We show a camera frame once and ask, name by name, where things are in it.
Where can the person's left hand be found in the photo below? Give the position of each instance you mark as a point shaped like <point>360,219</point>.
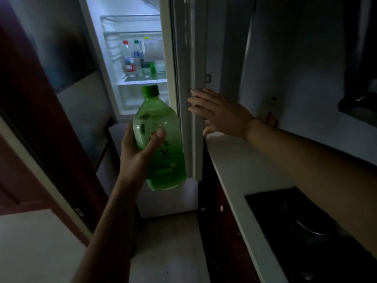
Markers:
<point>134,162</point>

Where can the person's right hand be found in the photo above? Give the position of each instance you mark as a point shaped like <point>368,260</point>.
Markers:
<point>223,116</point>

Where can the person's right middle finger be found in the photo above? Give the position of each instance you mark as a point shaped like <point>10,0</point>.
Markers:
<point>203,102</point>

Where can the person's right thumb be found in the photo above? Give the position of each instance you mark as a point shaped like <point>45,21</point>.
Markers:
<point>209,130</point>

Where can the person's left thumb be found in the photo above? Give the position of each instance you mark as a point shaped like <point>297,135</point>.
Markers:
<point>156,139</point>

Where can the green tea bottle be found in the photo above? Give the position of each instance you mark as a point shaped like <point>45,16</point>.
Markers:
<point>159,144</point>

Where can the white refrigerator door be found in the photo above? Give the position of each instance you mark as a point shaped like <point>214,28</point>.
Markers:
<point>190,85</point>

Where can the person's right forearm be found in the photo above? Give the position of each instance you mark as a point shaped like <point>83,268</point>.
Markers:
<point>315,176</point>

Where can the person's left forearm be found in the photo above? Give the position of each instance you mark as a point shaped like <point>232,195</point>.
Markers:
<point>109,232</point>

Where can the white refrigerator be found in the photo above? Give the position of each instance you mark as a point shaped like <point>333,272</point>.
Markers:
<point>138,85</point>

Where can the small green bottle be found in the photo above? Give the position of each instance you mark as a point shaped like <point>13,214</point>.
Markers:
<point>152,68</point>

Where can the white plastic bag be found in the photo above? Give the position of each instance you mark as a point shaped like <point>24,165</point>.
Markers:
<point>153,48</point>

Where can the green-capped clear bottle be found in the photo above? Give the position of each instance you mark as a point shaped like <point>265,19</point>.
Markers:
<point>138,57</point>

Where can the red-capped clear bottle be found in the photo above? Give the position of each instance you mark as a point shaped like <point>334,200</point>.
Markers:
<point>129,60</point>

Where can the dark red kitchen cabinet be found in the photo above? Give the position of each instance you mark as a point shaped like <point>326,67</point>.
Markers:
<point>226,232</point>

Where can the dark red wooden door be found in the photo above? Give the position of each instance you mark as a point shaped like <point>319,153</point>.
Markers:
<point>38,129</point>

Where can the black stovetop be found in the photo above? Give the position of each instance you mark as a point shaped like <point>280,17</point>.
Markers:
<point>309,235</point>

